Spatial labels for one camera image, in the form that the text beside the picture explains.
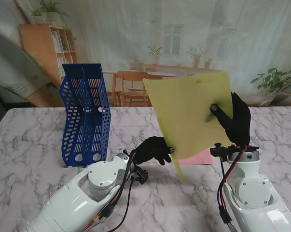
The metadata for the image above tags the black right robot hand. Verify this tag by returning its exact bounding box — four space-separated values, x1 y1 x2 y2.
209 91 251 147

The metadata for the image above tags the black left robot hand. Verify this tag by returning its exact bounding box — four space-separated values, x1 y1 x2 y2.
130 136 176 166

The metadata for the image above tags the pink paper receipt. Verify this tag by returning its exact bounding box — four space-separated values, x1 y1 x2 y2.
178 148 213 166

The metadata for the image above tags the yellow translucent file folder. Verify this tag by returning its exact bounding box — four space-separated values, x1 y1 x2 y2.
142 70 234 160

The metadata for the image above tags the blue perforated file rack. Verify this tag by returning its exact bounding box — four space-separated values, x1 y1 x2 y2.
59 63 111 168

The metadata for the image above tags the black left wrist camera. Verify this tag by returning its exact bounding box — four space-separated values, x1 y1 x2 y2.
130 165 150 185

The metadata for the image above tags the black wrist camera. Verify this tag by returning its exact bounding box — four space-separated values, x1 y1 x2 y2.
130 165 150 185
209 143 233 161

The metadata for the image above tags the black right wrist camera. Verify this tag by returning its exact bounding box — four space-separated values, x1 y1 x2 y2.
209 143 233 161

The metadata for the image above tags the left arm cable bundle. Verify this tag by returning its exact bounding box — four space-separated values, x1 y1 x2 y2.
87 154 139 232

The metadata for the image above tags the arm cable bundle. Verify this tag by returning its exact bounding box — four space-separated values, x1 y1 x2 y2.
87 154 139 232
216 145 247 225

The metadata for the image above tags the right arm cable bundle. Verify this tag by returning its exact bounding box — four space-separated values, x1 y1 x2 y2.
216 145 247 225

